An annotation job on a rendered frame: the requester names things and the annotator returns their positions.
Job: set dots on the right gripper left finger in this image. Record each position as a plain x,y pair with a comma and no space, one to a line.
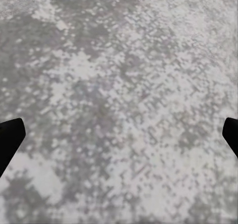
12,134

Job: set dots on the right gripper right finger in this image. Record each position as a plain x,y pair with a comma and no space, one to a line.
230,133

